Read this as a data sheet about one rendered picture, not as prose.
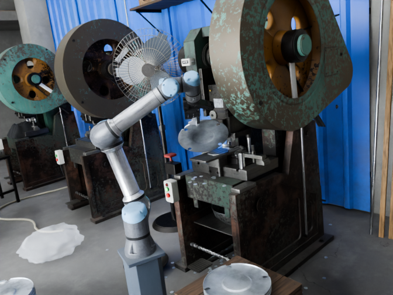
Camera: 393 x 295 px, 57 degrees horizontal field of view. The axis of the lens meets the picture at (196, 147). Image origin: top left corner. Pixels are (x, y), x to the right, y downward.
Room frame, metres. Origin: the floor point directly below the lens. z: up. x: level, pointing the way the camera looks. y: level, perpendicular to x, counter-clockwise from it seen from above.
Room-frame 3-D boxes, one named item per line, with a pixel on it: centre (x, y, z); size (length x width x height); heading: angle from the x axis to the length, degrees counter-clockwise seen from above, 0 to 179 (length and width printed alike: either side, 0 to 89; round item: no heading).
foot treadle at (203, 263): (2.08, -0.12, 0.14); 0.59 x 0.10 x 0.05; 132
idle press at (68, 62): (3.71, 0.66, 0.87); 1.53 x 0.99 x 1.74; 130
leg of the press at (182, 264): (2.47, -0.15, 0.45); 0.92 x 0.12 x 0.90; 132
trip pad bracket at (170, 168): (2.25, 0.16, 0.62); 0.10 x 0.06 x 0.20; 42
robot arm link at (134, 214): (1.64, 0.33, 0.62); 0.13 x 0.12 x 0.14; 1
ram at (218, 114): (2.15, -0.19, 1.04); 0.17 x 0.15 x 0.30; 132
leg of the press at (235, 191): (2.07, -0.50, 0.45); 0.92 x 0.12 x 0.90; 132
